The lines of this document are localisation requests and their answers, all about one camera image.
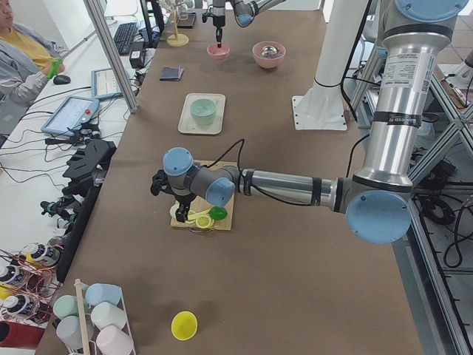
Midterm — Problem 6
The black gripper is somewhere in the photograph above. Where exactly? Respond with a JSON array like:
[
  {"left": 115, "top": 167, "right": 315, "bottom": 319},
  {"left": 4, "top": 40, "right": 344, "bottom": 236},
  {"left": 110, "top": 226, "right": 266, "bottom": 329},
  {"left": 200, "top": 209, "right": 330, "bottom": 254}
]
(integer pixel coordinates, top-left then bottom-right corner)
[
  {"left": 202, "top": 10, "right": 225, "bottom": 47},
  {"left": 150, "top": 169, "right": 194, "bottom": 223}
]

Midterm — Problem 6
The small pink bowl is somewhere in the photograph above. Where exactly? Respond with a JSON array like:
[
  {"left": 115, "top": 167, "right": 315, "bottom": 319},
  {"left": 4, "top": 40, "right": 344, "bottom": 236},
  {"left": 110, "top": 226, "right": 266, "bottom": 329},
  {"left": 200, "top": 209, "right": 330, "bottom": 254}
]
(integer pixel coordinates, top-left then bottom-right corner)
[{"left": 207, "top": 43, "right": 231, "bottom": 61}]

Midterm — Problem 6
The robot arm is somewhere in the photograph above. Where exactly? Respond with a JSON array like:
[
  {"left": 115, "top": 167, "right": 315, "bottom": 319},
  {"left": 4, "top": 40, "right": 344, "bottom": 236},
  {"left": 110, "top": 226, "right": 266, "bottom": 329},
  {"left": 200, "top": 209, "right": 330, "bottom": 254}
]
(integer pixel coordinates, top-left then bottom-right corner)
[
  {"left": 150, "top": 1, "right": 469, "bottom": 244},
  {"left": 202, "top": 0, "right": 285, "bottom": 48}
]

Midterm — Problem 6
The large pink ice bowl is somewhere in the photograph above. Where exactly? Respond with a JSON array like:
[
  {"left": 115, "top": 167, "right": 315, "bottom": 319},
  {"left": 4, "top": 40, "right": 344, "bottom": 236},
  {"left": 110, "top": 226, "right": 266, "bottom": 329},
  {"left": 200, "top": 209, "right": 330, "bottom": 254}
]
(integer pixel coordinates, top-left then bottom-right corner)
[{"left": 252, "top": 41, "right": 286, "bottom": 69}]

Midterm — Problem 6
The green bowl stack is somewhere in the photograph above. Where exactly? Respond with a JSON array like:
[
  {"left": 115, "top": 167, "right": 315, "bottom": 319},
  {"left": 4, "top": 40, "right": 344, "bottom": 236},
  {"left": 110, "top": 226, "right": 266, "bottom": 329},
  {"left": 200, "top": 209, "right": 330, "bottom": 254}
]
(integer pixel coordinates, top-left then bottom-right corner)
[{"left": 190, "top": 98, "right": 217, "bottom": 126}]

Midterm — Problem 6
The yellow plastic knife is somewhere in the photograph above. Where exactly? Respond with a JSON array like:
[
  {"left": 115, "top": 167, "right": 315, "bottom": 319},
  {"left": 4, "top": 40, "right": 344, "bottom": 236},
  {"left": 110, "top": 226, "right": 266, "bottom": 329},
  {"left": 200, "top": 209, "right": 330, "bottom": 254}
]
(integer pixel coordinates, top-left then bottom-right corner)
[{"left": 187, "top": 209, "right": 210, "bottom": 222}]

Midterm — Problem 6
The wooden cutting board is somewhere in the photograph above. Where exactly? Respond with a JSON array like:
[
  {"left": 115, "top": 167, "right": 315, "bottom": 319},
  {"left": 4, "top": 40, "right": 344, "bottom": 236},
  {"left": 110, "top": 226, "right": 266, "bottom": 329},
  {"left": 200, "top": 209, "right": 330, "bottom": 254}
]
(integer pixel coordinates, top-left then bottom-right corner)
[{"left": 170, "top": 159, "right": 239, "bottom": 232}]

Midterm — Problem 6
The lemon slice near lime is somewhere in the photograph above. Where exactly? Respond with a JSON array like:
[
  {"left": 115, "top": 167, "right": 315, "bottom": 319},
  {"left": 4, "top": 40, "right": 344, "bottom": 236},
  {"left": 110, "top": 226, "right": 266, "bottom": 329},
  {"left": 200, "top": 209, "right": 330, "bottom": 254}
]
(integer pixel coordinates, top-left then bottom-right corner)
[{"left": 195, "top": 214, "right": 214, "bottom": 229}]

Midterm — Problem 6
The green lime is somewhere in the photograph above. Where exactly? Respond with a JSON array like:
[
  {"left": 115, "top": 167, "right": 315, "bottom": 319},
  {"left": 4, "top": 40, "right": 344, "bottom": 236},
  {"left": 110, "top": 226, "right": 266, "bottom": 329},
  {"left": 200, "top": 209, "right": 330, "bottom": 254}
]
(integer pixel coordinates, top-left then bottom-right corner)
[{"left": 208, "top": 206, "right": 228, "bottom": 220}]

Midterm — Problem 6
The wooden mug tree stand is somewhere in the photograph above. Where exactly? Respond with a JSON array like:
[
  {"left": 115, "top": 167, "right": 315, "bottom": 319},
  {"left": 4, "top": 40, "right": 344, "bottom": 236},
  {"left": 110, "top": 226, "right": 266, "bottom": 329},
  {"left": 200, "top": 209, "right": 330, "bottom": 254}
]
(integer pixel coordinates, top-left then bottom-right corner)
[{"left": 164, "top": 0, "right": 189, "bottom": 47}]

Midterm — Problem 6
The metal ice scoop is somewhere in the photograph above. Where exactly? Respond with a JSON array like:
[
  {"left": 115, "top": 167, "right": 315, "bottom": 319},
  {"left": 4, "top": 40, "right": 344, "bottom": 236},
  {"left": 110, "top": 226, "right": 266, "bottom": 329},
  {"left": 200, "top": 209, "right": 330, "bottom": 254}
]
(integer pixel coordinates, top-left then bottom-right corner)
[{"left": 260, "top": 45, "right": 282, "bottom": 59}]

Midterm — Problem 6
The folded grey cloth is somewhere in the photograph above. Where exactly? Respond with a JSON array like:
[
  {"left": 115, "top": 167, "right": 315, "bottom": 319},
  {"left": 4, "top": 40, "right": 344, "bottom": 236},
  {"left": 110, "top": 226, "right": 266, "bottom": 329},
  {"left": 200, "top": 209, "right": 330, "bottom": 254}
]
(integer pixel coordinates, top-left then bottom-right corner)
[{"left": 160, "top": 66, "right": 184, "bottom": 81}]

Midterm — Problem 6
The white serving tray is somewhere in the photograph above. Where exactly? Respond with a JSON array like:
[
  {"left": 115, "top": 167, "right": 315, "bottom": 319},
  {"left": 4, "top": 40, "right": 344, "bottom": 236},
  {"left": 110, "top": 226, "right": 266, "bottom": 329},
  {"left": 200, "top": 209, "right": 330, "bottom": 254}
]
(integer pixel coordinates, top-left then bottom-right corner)
[{"left": 178, "top": 93, "right": 225, "bottom": 135}]

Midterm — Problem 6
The black keyboard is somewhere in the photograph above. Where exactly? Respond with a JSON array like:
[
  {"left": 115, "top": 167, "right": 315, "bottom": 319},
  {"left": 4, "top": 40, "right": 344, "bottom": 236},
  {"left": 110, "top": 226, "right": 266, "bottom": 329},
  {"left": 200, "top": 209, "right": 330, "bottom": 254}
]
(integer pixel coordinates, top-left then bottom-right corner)
[{"left": 113, "top": 22, "right": 137, "bottom": 55}]

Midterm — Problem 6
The yellow plastic cup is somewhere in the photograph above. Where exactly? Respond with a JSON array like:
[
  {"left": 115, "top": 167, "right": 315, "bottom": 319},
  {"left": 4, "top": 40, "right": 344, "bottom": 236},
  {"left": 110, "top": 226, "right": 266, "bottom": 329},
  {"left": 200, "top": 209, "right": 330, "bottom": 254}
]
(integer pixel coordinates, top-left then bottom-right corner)
[{"left": 171, "top": 311, "right": 198, "bottom": 341}]

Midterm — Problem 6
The blue cup on rack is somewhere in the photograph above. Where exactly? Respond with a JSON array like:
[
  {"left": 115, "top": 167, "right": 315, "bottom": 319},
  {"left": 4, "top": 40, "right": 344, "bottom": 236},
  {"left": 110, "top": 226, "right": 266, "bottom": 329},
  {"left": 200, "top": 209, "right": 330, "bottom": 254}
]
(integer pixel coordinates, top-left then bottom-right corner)
[{"left": 85, "top": 283, "right": 121, "bottom": 307}]

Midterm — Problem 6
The teach pendant tablet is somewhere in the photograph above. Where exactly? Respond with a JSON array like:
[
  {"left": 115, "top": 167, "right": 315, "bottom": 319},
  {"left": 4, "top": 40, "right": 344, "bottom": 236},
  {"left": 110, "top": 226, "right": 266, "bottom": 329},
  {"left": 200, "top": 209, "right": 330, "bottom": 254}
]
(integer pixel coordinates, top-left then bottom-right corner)
[
  {"left": 91, "top": 68, "right": 122, "bottom": 101},
  {"left": 41, "top": 96, "right": 100, "bottom": 136}
]

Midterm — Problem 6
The white cup on rack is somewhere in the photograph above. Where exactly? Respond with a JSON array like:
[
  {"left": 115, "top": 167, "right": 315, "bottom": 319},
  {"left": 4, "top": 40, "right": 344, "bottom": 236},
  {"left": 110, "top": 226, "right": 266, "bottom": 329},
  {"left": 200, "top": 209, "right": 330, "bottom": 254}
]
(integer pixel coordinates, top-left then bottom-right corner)
[{"left": 90, "top": 302, "right": 126, "bottom": 330}]

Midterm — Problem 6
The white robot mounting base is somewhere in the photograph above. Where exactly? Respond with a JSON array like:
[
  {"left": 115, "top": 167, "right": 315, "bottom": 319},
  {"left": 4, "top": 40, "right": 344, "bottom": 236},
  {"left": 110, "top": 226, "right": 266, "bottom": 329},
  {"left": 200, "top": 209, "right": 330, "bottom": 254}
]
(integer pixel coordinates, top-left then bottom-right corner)
[{"left": 293, "top": 0, "right": 370, "bottom": 131}]

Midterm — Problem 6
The wooden cup rack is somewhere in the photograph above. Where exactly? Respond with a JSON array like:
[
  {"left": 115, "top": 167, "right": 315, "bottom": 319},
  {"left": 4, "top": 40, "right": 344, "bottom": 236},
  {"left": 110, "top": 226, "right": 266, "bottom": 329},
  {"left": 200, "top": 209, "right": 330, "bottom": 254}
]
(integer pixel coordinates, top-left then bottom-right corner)
[{"left": 74, "top": 279, "right": 137, "bottom": 354}]

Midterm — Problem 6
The pink cup on rack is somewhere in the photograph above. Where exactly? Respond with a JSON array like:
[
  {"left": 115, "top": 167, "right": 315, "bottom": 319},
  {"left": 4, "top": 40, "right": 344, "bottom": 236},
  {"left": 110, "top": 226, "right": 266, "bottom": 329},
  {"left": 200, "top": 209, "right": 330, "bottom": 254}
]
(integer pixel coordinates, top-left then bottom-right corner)
[{"left": 96, "top": 325, "right": 134, "bottom": 355}]

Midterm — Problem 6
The green cup on rack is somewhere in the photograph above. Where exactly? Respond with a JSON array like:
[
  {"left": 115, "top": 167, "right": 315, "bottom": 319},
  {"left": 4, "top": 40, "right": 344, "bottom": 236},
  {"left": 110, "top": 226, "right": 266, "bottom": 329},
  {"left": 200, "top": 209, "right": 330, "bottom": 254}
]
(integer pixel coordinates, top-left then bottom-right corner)
[{"left": 52, "top": 295, "right": 79, "bottom": 320}]

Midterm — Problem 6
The grey cup on rack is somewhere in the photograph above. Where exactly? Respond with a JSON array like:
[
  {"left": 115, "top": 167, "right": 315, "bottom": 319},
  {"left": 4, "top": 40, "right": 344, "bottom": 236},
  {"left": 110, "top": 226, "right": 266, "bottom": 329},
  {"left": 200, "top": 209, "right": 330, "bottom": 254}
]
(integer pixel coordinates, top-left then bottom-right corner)
[{"left": 56, "top": 315, "right": 83, "bottom": 349}]

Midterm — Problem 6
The black computer mouse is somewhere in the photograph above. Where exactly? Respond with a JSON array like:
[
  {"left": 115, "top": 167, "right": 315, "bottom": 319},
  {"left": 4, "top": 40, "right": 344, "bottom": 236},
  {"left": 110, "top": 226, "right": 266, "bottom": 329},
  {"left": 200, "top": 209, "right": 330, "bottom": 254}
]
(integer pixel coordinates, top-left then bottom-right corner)
[{"left": 52, "top": 75, "right": 71, "bottom": 85}]

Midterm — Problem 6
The seated person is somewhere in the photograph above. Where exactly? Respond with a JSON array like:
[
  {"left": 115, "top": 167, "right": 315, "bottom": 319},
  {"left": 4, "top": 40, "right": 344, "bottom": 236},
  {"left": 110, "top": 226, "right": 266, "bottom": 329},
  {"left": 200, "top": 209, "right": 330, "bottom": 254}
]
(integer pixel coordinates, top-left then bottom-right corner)
[{"left": 1, "top": 1, "right": 67, "bottom": 107}]

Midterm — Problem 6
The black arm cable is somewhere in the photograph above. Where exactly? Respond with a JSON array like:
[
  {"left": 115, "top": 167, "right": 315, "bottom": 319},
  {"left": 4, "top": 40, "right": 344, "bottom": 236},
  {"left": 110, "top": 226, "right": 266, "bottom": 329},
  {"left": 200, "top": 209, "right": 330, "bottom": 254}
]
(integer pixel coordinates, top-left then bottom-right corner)
[{"left": 204, "top": 138, "right": 247, "bottom": 175}]

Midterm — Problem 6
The aluminium frame post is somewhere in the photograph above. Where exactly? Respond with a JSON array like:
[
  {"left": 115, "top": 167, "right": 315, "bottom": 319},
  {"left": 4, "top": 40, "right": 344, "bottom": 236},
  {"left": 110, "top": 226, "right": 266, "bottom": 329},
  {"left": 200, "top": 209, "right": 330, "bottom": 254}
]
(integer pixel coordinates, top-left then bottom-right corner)
[{"left": 84, "top": 0, "right": 138, "bottom": 113}]

